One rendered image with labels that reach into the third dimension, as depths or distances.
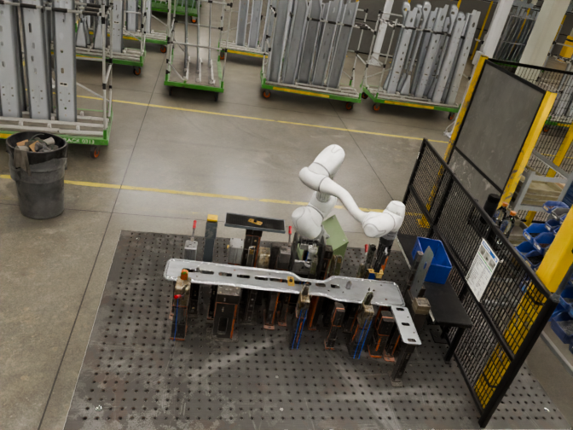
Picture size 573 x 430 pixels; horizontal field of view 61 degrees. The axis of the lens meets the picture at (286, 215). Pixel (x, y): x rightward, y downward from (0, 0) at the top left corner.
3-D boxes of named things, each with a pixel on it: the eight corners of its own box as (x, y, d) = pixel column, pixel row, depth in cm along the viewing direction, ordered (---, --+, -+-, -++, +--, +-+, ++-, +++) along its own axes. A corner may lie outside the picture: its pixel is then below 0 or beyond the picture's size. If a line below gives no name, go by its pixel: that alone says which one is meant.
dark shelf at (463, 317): (434, 325, 267) (436, 321, 266) (394, 235, 345) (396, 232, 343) (471, 328, 270) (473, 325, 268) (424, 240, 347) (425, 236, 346)
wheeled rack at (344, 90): (259, 99, 903) (274, -3, 817) (257, 84, 989) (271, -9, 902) (357, 113, 934) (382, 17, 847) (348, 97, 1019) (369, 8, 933)
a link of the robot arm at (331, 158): (304, 212, 358) (322, 190, 365) (322, 223, 354) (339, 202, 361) (309, 158, 288) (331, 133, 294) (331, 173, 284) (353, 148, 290)
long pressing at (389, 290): (161, 282, 259) (161, 280, 258) (167, 258, 279) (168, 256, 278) (407, 308, 277) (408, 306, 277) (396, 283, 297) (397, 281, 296)
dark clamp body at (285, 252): (267, 305, 303) (277, 255, 284) (267, 291, 315) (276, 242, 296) (284, 306, 305) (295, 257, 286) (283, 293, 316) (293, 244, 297)
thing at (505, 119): (476, 293, 479) (570, 95, 380) (463, 293, 476) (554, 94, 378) (425, 222, 592) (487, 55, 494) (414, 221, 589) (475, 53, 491)
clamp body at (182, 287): (167, 342, 262) (170, 290, 244) (171, 323, 275) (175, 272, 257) (187, 344, 264) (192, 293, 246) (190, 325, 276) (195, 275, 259)
